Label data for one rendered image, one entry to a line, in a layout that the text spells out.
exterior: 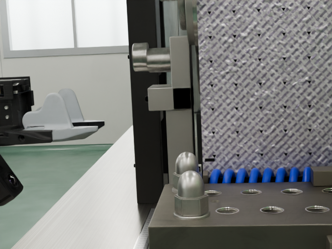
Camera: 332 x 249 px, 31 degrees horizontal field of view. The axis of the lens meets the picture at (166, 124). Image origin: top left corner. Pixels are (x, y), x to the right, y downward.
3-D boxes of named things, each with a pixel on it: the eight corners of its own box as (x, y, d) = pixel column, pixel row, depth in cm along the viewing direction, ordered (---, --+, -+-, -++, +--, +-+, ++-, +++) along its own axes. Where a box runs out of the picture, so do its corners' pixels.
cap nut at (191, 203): (175, 209, 63) (173, 167, 62) (210, 209, 62) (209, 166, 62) (172, 220, 59) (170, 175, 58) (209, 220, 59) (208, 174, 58)
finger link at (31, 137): (46, 132, 72) (-20, 132, 74) (47, 145, 72) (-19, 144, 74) (62, 125, 77) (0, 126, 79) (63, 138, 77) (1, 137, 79)
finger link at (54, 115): (86, 93, 71) (15, 94, 74) (89, 143, 72) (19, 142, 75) (96, 90, 74) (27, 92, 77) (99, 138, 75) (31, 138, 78)
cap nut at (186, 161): (173, 186, 72) (171, 149, 71) (204, 186, 72) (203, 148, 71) (170, 194, 68) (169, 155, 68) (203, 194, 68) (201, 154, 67)
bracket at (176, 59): (156, 242, 91) (146, 37, 87) (199, 242, 91) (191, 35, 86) (152, 255, 86) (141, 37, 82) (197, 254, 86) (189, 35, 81)
